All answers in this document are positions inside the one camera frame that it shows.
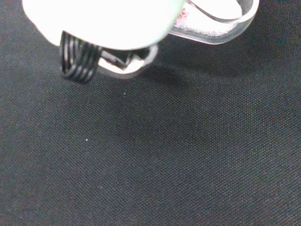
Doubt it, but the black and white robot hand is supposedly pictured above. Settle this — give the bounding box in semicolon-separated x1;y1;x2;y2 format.
21;0;189;84

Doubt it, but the black bench cloth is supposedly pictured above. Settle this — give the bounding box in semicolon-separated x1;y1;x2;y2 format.
0;0;301;226

